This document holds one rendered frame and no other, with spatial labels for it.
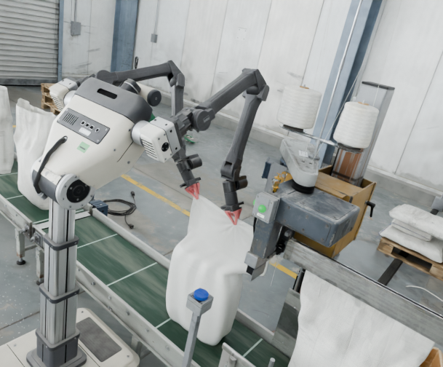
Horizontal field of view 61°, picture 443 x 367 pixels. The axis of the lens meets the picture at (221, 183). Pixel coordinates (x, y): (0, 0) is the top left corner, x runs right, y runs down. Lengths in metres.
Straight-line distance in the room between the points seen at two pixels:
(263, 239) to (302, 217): 0.20
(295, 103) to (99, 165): 0.81
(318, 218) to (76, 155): 0.88
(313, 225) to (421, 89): 5.23
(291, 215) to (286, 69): 5.96
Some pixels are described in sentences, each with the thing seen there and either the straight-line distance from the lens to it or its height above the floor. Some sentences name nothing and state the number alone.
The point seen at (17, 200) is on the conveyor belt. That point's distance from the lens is 3.22.
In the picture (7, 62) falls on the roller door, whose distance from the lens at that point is 8.86.
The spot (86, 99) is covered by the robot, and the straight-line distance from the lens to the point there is 1.60.
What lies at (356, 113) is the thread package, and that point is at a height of 1.65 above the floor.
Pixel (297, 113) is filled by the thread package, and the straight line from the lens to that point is 1.60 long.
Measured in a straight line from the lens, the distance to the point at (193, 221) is 1.93.
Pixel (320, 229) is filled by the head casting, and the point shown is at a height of 1.29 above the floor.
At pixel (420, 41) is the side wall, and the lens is 6.50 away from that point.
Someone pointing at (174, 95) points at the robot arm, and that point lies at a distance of 1.96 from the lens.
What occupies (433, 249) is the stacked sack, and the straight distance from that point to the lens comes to 4.35.
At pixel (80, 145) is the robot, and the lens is 1.46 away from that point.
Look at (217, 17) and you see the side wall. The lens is 8.23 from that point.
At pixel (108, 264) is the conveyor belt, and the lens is 2.49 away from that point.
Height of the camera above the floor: 1.84
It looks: 22 degrees down
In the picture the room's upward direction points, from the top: 12 degrees clockwise
